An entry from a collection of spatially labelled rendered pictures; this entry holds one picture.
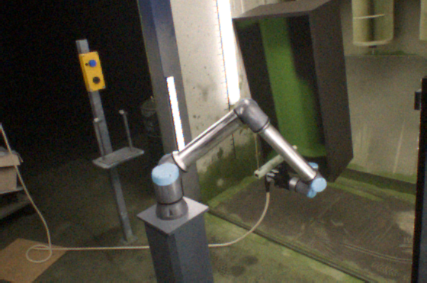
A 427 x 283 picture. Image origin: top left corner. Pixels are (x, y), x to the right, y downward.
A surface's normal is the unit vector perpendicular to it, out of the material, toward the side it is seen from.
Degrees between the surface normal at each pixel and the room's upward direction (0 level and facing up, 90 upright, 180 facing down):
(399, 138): 57
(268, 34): 100
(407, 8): 90
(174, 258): 90
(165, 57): 90
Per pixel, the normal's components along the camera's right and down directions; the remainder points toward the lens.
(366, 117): -0.66, -0.26
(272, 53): -0.65, 0.46
